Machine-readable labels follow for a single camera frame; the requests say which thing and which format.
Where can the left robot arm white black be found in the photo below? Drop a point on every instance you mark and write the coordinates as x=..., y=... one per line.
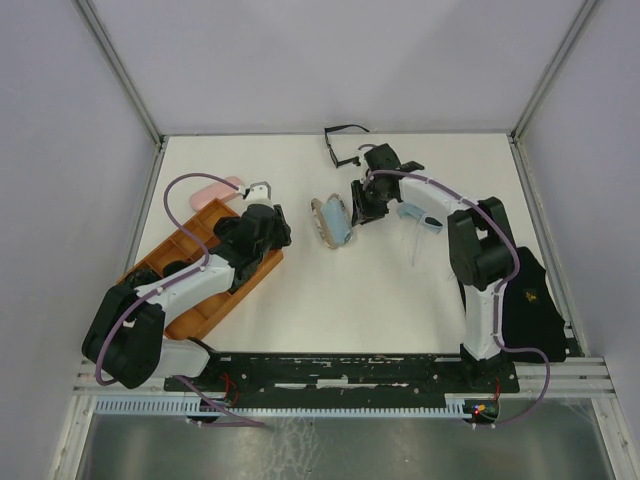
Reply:
x=126, y=339

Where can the pink glasses case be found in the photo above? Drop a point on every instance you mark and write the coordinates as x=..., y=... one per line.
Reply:
x=216, y=191

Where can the rolled black tie lower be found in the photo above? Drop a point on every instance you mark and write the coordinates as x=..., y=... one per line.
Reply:
x=140, y=277

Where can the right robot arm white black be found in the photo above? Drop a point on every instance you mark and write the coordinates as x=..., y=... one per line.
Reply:
x=482, y=252

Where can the aluminium frame post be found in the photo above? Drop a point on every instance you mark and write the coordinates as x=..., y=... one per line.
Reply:
x=561, y=55
x=89, y=14

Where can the light blue cleaning cloth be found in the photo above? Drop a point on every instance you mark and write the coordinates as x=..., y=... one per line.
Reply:
x=336, y=222

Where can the left aluminium frame post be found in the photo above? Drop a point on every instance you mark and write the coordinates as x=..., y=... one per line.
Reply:
x=89, y=14

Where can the rolled black tie upper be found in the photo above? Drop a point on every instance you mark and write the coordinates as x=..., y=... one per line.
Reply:
x=226, y=227

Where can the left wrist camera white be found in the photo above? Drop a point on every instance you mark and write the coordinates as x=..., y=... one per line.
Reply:
x=256, y=193

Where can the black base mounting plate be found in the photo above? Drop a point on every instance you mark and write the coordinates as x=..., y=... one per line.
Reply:
x=336, y=381

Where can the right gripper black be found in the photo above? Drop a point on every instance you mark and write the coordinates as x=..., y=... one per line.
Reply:
x=361, y=212

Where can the aluminium front rail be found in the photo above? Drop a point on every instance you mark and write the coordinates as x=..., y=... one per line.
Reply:
x=576, y=378

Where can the right aluminium frame post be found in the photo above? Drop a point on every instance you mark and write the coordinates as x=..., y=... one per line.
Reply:
x=561, y=55

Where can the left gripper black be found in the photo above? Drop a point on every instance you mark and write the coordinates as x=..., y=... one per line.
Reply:
x=282, y=230

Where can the rolled black tie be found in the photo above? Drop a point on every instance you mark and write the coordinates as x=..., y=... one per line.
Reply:
x=140, y=277
x=226, y=227

